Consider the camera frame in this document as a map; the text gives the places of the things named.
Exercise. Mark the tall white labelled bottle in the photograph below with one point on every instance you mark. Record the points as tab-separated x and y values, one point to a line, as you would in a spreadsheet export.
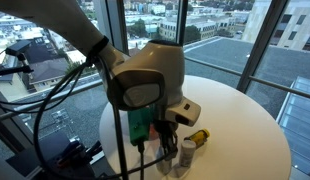
187	153

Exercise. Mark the round white pedestal table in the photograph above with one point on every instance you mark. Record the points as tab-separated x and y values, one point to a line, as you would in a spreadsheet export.
245	140

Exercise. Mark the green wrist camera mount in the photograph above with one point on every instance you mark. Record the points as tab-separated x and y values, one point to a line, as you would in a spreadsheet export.
139	126

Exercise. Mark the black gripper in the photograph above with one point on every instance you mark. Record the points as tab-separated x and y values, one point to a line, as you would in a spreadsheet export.
165	128

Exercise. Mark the white tubular handrail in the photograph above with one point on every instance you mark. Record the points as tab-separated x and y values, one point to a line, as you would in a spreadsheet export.
51	98

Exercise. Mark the grey window column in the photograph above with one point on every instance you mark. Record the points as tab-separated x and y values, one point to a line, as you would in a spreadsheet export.
110	20

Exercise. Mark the dark window mullion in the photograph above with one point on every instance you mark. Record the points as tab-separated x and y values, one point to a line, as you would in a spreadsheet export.
261	43
182	20

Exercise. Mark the yellow pill bottle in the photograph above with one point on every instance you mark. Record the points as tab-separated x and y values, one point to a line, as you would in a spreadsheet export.
199	137

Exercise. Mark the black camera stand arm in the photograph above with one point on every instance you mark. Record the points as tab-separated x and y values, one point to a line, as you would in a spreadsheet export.
13	70

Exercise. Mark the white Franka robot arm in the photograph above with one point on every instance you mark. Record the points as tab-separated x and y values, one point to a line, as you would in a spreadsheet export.
151	60

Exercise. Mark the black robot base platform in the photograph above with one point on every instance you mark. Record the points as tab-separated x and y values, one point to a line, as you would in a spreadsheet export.
38	156

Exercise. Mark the black external camera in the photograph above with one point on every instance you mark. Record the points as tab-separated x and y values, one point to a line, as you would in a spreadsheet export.
18	47

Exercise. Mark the grey window handrail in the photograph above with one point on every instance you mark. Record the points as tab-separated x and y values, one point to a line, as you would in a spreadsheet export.
261	81

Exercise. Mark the short white-capped bottle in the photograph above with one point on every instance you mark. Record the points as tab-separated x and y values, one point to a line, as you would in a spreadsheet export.
164	165

